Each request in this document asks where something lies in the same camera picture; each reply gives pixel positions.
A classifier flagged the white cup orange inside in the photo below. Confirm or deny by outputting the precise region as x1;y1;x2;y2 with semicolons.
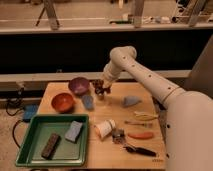
94;119;116;139

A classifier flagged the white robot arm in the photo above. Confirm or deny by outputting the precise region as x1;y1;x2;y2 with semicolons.
103;46;213;171

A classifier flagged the small metal cup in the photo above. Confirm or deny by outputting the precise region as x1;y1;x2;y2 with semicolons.
97;93;105;100

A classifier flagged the purple bowl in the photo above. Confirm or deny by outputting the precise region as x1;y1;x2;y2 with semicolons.
68;77;90;96

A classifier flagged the orange bowl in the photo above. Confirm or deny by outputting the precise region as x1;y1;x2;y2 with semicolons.
51;93;74;113

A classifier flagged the yellow banana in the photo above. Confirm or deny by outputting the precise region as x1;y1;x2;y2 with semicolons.
134;111;158;121

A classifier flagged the small fork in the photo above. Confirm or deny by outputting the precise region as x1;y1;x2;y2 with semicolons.
124;121;153;128

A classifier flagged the grey blue sponge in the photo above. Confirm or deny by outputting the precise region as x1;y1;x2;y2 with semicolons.
65;121;83;142

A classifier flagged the orange carrot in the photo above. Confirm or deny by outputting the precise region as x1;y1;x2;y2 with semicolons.
127;132;154;140

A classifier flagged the dark brown sponge block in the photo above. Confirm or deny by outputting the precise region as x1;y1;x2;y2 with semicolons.
41;133;61;159

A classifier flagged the green plastic tray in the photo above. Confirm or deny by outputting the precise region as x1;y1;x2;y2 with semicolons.
15;114;89;168

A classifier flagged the blue box on floor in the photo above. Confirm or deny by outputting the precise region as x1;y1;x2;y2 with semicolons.
22;105;38;122

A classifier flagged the black cable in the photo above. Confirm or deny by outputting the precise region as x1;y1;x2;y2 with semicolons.
5;97;25;149

